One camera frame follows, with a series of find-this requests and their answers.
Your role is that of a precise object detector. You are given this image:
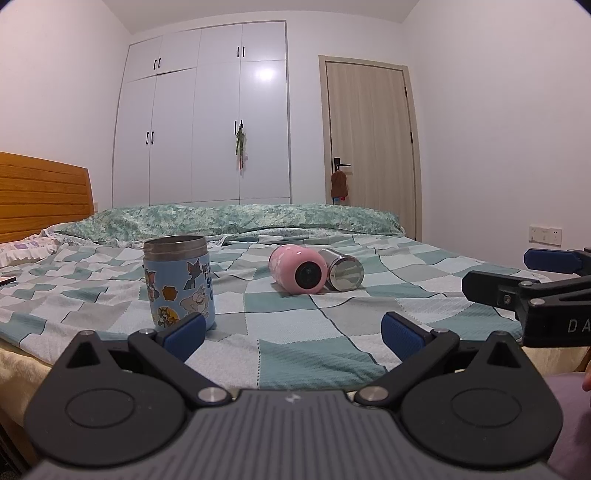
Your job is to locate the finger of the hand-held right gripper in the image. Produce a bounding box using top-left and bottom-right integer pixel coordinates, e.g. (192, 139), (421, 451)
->
(523, 248), (591, 276)
(461, 270), (556, 320)

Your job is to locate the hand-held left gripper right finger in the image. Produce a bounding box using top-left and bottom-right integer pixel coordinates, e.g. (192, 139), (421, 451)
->
(355, 311), (537, 409)

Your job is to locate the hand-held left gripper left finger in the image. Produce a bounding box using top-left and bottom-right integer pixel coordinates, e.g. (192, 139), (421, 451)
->
(52, 312), (233, 408)

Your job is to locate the stainless steel cup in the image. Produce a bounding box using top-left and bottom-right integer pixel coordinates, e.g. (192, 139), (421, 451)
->
(326, 248), (366, 293)

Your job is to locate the pink bottle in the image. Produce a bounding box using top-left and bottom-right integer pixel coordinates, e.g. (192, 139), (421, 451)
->
(269, 245), (330, 295)

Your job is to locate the blue cartoon print cup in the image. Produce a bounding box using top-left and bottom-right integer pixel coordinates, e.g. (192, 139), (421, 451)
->
(143, 235), (217, 331)

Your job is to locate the purple clothing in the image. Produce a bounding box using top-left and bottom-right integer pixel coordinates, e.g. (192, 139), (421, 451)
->
(542, 371), (591, 480)

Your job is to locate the checked green bedsheet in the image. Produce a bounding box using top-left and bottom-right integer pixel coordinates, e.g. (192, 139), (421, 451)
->
(0, 232), (555, 389)

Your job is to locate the green floral pillow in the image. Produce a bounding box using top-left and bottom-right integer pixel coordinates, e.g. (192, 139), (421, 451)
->
(54, 203), (408, 244)

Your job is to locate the brown plush toy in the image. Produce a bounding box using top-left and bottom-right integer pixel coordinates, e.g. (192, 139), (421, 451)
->
(329, 168), (348, 204)

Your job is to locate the yellow mattress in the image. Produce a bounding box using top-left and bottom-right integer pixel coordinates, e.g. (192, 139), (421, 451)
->
(0, 339), (63, 464)

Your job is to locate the white floral pillow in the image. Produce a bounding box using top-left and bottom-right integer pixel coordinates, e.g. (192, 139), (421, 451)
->
(0, 231), (62, 269)

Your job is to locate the beige wooden door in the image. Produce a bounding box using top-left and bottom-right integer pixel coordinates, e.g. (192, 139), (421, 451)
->
(318, 55), (424, 242)

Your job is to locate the wooden headboard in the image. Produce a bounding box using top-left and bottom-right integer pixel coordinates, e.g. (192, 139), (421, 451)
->
(0, 151), (96, 244)

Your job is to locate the green hanging ornament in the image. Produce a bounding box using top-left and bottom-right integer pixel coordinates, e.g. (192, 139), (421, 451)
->
(234, 126), (248, 175)

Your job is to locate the white wardrobe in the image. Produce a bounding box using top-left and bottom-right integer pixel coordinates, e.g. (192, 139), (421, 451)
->
(112, 20), (293, 214)

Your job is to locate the white wall socket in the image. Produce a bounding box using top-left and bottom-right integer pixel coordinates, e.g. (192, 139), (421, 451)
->
(528, 224), (563, 244)

